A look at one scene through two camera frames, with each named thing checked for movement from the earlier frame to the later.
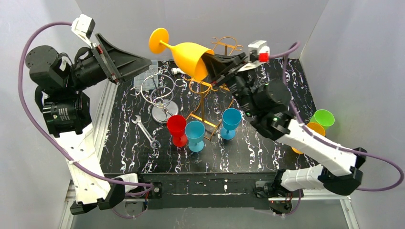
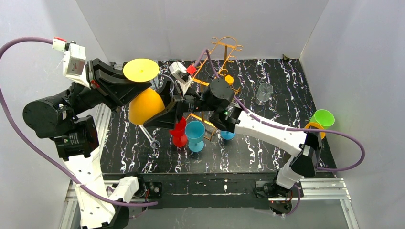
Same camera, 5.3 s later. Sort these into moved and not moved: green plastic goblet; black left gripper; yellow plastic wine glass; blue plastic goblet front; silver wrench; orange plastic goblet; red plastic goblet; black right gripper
Moved: black left gripper; yellow plastic wine glass; black right gripper
Not moved: green plastic goblet; orange plastic goblet; silver wrench; red plastic goblet; blue plastic goblet front
